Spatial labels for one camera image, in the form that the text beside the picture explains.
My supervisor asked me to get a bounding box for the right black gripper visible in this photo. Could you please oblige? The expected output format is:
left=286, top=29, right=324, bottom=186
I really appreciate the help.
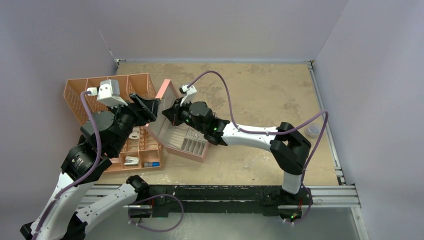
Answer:
left=163, top=97, right=206, bottom=135

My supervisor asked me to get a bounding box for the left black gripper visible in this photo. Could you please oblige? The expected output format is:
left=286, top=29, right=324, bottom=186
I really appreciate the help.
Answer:
left=107, top=92, right=160, bottom=155

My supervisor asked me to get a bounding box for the pink jewelry box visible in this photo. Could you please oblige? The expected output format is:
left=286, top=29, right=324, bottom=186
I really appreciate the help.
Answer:
left=144, top=79, right=210, bottom=163

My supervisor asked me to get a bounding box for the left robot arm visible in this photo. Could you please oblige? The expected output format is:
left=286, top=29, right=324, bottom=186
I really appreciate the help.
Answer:
left=20, top=93, right=161, bottom=240

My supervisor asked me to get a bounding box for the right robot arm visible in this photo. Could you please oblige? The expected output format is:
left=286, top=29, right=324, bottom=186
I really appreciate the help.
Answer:
left=162, top=98, right=311, bottom=204

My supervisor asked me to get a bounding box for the orange plastic organizer rack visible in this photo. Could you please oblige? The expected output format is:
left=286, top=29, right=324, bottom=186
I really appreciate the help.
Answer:
left=63, top=73, right=162, bottom=173

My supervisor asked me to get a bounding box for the blue capped marker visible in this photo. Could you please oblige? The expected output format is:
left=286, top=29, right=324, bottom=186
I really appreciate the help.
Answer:
left=143, top=161, right=160, bottom=168

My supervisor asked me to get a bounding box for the small clear plastic cup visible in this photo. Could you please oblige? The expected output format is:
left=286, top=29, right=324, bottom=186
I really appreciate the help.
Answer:
left=304, top=122, right=322, bottom=139

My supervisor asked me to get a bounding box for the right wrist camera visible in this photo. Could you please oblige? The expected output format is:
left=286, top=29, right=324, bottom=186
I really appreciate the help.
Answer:
left=179, top=84, right=197, bottom=106

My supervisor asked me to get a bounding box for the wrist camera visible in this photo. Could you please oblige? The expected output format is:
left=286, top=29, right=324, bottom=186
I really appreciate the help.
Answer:
left=179, top=84, right=197, bottom=106
left=96, top=79, right=128, bottom=108

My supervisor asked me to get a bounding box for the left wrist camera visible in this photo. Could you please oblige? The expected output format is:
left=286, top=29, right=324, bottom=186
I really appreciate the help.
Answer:
left=96, top=79, right=128, bottom=108

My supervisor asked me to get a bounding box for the purple cable loop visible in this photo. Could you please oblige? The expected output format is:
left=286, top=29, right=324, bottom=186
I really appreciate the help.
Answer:
left=128, top=193, right=185, bottom=233

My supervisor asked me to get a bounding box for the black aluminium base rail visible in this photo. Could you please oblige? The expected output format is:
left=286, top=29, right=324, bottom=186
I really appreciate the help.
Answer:
left=78, top=184, right=360, bottom=220

